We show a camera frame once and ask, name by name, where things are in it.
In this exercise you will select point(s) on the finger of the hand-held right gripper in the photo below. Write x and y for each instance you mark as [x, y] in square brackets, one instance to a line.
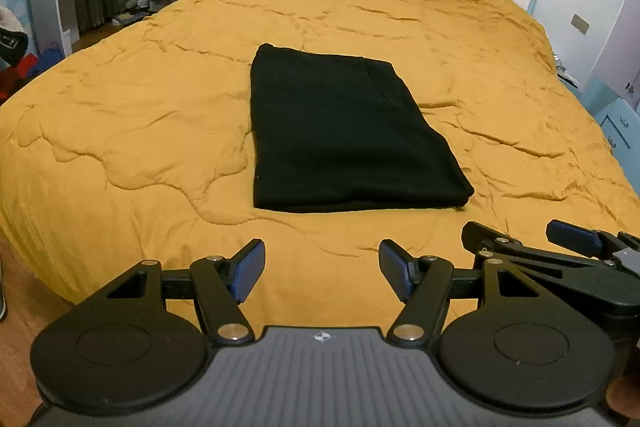
[482, 237]
[575, 237]

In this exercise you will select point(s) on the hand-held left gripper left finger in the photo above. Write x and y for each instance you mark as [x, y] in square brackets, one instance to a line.
[247, 269]

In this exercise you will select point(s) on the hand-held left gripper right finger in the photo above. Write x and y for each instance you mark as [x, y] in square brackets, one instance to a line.
[397, 272]

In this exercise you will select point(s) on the black long-sleeve sweater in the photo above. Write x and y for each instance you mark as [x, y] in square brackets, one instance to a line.
[340, 132]

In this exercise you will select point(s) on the yellow quilt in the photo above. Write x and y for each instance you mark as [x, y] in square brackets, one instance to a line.
[150, 107]

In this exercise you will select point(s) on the blue and white wardrobe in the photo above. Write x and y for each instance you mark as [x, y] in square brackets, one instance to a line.
[620, 32]

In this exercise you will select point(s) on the red cloth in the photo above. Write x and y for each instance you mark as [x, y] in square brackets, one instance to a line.
[20, 79]

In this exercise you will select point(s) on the beige wall switch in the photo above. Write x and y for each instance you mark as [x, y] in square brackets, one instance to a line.
[580, 24]

